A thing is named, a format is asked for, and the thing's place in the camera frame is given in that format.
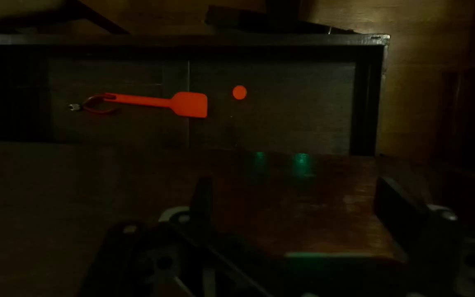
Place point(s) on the dark open shelf unit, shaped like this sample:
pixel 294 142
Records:
pixel 275 92

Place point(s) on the orange plastic spatula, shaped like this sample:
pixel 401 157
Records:
pixel 183 104

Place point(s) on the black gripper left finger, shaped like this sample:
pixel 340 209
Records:
pixel 201 201

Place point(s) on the dark wooden cabinet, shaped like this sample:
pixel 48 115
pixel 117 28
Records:
pixel 299 203

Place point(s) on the orange round dot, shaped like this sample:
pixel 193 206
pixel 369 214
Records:
pixel 239 92

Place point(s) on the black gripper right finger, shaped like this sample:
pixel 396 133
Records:
pixel 409 221

